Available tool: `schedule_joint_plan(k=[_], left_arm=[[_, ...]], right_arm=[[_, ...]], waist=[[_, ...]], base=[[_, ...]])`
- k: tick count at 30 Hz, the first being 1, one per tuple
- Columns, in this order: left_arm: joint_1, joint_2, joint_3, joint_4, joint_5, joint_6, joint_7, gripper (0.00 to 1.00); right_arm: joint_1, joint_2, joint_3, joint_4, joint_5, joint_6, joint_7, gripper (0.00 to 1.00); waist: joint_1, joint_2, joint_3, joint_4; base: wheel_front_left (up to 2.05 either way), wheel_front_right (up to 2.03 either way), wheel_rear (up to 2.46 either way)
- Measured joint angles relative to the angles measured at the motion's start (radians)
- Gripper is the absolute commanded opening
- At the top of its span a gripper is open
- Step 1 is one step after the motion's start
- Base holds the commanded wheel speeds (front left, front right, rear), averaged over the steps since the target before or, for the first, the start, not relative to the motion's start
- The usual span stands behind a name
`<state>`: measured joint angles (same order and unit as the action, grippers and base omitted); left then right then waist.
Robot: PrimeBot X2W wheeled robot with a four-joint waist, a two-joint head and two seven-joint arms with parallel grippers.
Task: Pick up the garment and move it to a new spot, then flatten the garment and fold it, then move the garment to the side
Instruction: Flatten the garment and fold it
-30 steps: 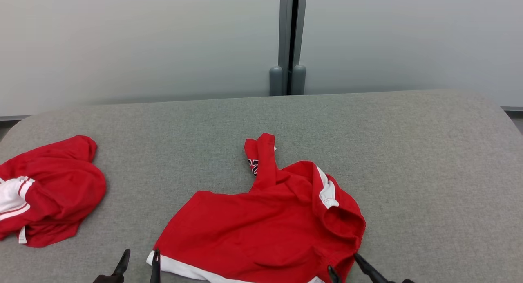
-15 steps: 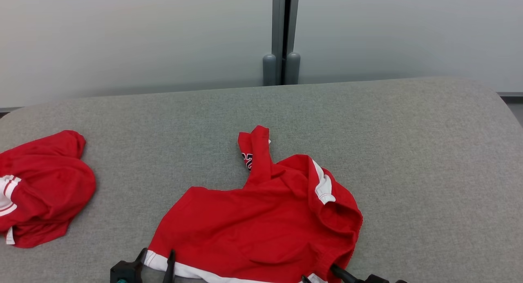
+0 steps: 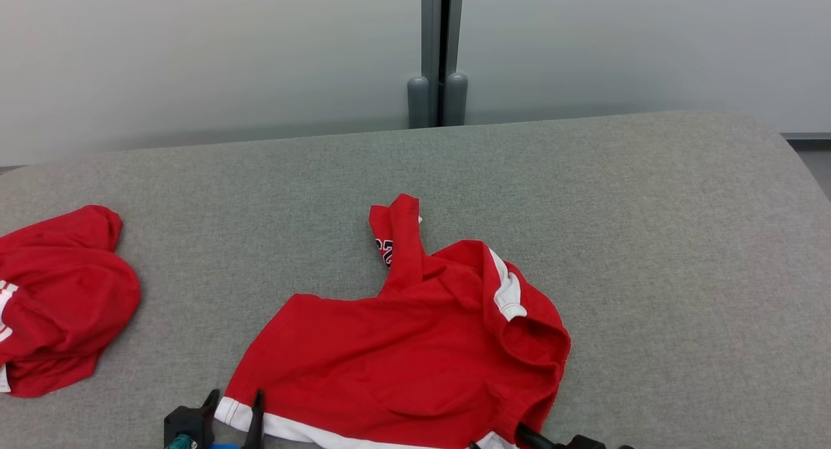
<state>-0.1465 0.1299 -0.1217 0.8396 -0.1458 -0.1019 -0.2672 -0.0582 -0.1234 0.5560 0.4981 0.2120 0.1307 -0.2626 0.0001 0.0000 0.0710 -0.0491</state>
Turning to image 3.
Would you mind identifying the grey metal partition frame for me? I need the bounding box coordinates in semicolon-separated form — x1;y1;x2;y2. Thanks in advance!
421;0;465;127

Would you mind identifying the grey cylindrical post bumper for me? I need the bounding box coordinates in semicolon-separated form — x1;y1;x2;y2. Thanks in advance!
407;76;430;129
444;72;469;127

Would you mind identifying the grey fabric padded surface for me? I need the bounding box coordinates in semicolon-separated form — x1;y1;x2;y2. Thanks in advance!
0;110;831;449

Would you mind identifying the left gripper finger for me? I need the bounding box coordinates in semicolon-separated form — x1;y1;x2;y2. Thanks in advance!
203;389;221;437
243;389;265;449

